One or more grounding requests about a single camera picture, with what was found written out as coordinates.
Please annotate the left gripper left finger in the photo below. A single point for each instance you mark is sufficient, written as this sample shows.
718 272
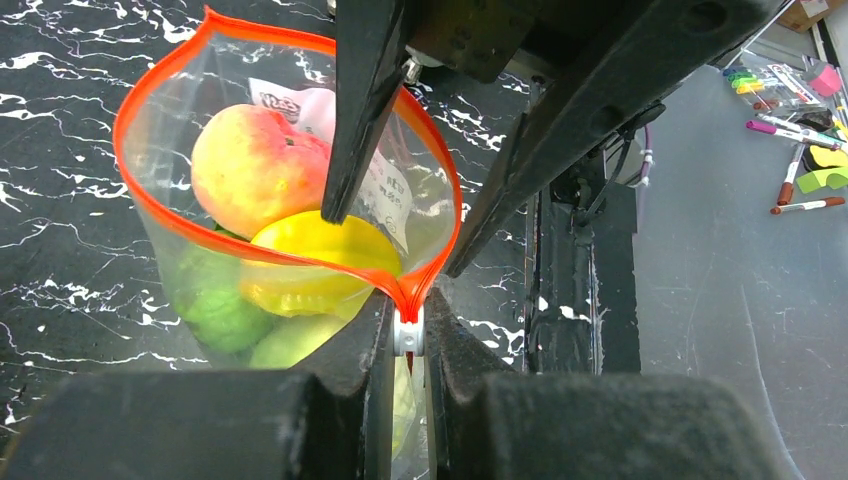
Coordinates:
327 417

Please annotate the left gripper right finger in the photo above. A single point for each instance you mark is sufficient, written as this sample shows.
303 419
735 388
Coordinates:
488 421

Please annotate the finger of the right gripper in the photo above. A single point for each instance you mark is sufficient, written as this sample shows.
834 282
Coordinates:
371 37
645 49

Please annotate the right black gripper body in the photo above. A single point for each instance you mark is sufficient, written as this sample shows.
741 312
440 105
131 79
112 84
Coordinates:
551 42

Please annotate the green white cabbage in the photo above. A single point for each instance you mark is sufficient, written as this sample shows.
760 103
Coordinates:
293 339

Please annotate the yellow green starfruit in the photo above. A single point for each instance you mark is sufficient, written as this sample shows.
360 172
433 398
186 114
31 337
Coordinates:
322 272

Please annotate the small orange fruit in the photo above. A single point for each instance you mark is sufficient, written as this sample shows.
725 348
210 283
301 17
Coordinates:
250 167

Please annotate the clear zip top bag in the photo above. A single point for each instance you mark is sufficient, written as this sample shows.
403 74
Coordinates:
410 191

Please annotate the green bumpy lime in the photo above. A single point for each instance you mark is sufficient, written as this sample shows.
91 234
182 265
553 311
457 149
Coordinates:
203 289

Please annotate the coloured marker pens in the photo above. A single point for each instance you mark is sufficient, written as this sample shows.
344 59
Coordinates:
790 104

